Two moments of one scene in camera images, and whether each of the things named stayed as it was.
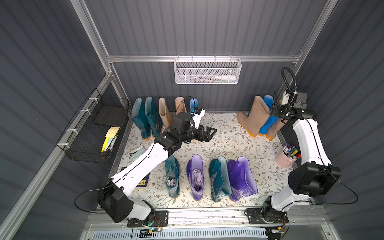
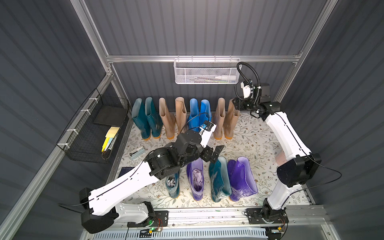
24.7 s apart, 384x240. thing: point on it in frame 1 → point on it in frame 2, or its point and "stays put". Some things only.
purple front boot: (242, 180) stays put
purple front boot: (195, 173) stays put
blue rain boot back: (272, 120) → (205, 111)
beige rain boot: (180, 108) stays put
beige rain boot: (164, 112) stays put
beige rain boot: (256, 118) → (219, 118)
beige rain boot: (274, 128) → (230, 118)
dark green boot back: (155, 121) stays put
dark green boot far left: (139, 117) stays put
